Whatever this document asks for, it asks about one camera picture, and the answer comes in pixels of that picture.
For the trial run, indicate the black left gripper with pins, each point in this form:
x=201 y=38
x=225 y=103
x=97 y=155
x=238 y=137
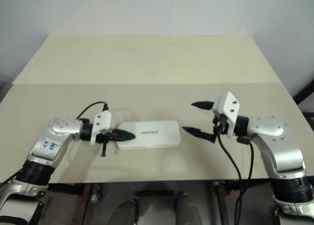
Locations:
x=108 y=137

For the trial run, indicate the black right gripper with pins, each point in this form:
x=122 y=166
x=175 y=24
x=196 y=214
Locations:
x=222 y=125

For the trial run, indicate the white hard pencil case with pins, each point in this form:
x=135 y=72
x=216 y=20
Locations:
x=157 y=134

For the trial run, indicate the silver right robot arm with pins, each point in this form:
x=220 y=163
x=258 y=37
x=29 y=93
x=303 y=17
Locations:
x=269 y=129

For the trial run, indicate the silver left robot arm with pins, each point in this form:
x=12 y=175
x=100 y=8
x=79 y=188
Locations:
x=61 y=127

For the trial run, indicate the rusty metal table leg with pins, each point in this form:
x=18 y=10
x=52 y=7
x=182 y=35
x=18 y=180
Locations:
x=92 y=200

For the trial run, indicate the white handwritten label sticker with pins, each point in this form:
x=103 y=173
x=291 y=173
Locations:
x=47 y=149

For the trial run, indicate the dark grey rounded shape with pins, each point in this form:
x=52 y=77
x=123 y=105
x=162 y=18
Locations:
x=186 y=209
x=126 y=212

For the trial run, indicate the dark metal table leg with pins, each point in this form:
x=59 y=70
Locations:
x=222 y=200

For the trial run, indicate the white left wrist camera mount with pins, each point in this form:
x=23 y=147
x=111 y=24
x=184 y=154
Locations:
x=101 y=123

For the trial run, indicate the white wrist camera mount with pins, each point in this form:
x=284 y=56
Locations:
x=101 y=123
x=227 y=105

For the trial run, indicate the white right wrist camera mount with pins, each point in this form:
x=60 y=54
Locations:
x=227 y=105

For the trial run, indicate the black metal frame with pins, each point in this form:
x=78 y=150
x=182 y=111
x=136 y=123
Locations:
x=305 y=92

